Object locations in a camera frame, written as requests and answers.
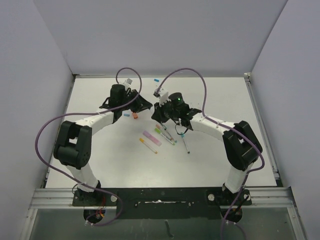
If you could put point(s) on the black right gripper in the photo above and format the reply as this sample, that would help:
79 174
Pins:
158 114

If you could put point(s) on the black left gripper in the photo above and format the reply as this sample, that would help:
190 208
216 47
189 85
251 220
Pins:
140 103

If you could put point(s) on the orange highlighter cap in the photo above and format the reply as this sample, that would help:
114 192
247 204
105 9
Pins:
135 115

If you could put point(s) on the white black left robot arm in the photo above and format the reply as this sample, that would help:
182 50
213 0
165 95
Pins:
74 141

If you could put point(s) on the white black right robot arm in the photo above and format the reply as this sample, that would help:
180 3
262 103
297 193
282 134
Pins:
241 145

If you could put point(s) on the pink orange cap pen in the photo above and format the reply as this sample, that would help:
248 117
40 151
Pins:
162 130

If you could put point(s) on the teal cap white pen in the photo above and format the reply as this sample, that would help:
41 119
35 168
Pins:
185 143

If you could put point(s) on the teal green cap pen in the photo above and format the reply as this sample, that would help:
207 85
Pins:
171 136

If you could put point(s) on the yellow cap pen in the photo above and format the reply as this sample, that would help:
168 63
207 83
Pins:
148 146

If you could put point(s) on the purple highlighter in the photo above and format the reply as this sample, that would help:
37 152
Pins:
151 138

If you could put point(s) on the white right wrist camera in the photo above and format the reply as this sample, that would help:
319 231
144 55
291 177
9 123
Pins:
162 95

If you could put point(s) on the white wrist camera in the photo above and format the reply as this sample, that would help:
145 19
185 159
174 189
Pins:
162 95
127 83

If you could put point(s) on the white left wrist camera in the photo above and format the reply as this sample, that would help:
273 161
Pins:
127 83

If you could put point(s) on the aluminium right rail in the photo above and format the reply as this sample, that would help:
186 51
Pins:
268 148

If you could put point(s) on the aluminium rail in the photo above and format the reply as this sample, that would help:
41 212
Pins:
266 213
268 148

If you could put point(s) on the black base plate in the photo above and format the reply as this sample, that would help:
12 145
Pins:
170 203

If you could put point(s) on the aluminium front rail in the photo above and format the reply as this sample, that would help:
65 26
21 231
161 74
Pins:
266 213

